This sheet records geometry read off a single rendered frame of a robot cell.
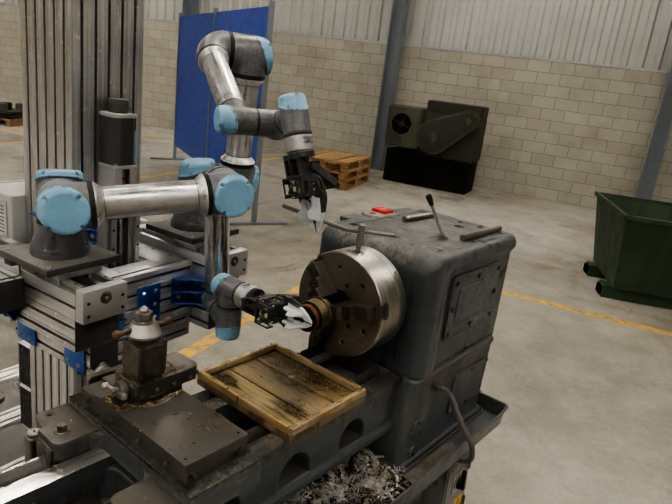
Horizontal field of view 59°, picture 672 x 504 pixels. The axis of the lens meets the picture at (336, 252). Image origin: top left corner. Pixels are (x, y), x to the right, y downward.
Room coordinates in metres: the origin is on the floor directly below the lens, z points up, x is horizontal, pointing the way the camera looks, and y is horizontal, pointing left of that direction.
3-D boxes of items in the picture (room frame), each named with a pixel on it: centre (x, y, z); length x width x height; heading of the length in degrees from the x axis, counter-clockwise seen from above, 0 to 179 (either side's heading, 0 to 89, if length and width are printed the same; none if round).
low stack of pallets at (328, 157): (9.84, 0.18, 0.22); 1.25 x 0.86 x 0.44; 160
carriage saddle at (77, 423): (1.10, 0.37, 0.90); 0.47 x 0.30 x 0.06; 52
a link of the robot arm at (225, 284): (1.63, 0.29, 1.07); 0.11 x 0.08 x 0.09; 52
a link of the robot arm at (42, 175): (1.52, 0.75, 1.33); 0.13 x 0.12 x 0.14; 29
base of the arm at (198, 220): (1.95, 0.50, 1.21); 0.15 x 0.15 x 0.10
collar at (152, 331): (1.18, 0.40, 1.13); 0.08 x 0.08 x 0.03
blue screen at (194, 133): (8.19, 1.95, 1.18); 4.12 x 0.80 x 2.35; 29
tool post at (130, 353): (1.19, 0.39, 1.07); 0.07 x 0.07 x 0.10; 52
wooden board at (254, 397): (1.44, 0.10, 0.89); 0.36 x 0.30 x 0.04; 52
